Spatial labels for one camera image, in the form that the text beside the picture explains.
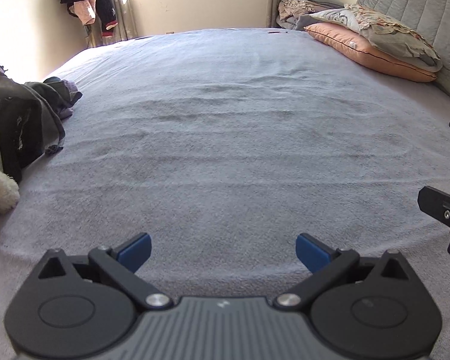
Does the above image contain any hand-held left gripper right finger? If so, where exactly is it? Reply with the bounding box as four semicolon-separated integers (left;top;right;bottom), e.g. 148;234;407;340
274;232;413;312

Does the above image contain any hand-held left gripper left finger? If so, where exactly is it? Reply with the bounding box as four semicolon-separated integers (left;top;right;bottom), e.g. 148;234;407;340
37;232;173;312

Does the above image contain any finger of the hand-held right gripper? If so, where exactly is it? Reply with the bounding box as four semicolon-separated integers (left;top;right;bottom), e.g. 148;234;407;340
417;185;450;229

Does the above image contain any grey bed blanket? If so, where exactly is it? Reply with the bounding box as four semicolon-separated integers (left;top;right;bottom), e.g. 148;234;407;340
0;28;450;360

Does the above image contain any white plush toy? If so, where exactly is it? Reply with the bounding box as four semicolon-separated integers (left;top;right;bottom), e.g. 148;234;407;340
0;165;21;212

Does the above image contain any lilac garment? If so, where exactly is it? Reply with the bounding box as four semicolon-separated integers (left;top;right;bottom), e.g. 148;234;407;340
58;80;80;119

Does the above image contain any black crumpled garment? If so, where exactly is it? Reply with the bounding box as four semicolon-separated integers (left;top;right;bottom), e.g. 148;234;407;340
0;97;34;182

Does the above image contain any peach pillow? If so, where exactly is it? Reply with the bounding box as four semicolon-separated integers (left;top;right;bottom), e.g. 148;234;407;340
304;22;437;82

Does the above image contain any grey crumpled garment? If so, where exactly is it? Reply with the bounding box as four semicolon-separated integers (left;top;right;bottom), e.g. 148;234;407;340
0;61;83;156

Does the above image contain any grey floral ruffled pillow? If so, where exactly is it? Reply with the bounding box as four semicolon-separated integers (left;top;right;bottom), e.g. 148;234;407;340
309;3;444;73

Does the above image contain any grey quilted headboard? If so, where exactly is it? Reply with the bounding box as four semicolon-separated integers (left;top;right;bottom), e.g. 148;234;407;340
354;0;450;115

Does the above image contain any folded grey ruffled bedding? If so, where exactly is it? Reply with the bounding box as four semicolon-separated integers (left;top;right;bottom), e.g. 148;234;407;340
277;0;346;31

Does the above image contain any pink hanging garment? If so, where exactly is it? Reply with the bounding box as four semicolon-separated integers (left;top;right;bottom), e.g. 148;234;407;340
68;0;97;25

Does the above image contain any dark hanging jacket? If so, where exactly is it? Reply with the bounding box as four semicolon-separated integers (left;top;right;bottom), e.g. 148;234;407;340
60;0;119;38

